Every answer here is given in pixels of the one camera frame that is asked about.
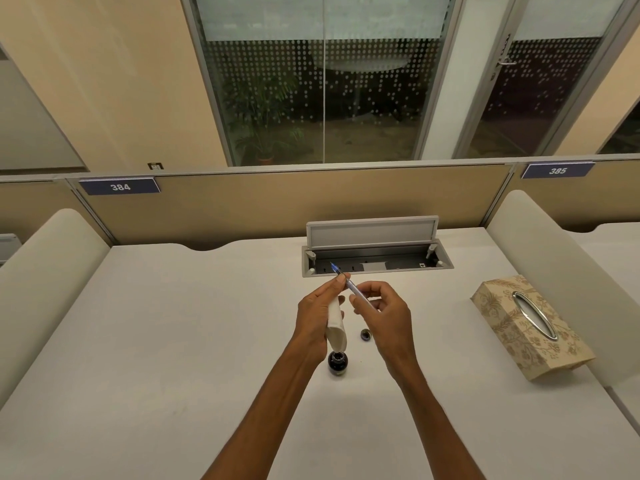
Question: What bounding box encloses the grey framed glass panel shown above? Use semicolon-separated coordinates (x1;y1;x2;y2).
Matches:
0;41;92;174

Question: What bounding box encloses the round white table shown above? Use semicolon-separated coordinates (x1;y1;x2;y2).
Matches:
309;41;412;74

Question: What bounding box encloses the dotted glass window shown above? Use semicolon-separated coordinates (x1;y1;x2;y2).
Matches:
179;0;470;168

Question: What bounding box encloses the small dark ink bottle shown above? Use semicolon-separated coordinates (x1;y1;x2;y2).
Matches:
327;349;350;378

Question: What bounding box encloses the grey desk cable box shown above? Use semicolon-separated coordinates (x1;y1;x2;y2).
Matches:
0;233;22;266
301;215;455;279

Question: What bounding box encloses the person's left hand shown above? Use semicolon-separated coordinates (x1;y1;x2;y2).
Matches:
292;274;348;366

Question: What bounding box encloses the floral beige tissue box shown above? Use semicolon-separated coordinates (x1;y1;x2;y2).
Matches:
469;275;597;382

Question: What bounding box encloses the clear blue pen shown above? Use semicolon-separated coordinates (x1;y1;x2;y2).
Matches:
330;263;382;313

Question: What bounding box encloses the white tissue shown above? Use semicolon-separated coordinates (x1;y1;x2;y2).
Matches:
325;294;349;353

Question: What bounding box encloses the blue desk number label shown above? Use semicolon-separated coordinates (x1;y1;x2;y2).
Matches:
78;177;162;196
520;162;597;180

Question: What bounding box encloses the person's right forearm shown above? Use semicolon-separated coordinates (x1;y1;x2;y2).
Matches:
387;365;490;480

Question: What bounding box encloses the person's left forearm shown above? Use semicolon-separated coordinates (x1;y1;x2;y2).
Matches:
200;342;326;480

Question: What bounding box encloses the beige desk partition panel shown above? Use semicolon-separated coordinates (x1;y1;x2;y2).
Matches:
0;176;115;246
504;154;640;234
66;162;516;252

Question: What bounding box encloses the white rounded side divider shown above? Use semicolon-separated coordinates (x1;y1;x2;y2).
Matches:
485;189;640;388
0;208;112;411

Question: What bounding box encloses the glass door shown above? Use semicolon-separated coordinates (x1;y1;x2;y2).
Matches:
451;0;640;160

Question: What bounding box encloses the person's right hand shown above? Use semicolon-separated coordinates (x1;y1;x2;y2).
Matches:
349;281;419;382

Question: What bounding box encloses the green potted plant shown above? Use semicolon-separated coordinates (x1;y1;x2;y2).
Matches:
221;70;307;166

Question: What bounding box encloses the silver door handle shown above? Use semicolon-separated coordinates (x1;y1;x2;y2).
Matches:
496;34;519;69

